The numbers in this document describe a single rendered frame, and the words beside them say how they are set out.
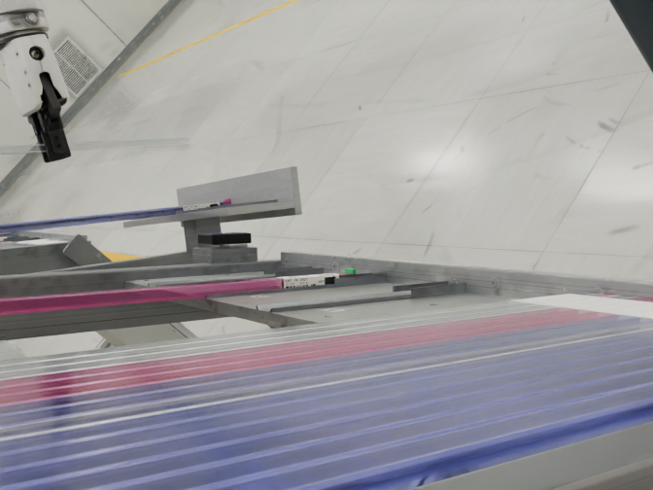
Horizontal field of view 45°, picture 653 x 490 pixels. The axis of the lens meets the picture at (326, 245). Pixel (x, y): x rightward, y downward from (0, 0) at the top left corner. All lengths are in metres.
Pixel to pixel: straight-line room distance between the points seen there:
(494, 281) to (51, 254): 1.12
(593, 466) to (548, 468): 0.01
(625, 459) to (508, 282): 0.43
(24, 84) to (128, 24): 7.78
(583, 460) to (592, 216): 1.65
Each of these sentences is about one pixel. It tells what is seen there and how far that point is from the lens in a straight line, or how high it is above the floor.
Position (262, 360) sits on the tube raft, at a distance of 0.34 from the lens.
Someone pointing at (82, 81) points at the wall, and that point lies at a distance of 8.66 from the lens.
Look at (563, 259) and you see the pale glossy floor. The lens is 1.80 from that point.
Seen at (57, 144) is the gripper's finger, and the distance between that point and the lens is 1.18.
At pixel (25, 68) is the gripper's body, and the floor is 1.05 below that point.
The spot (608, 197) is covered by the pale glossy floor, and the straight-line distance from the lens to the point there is 1.88.
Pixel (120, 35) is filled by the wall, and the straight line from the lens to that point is 8.89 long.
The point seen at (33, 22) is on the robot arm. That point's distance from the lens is 1.19.
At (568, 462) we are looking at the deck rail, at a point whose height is 0.96.
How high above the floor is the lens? 1.12
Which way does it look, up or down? 26 degrees down
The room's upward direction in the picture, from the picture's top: 44 degrees counter-clockwise
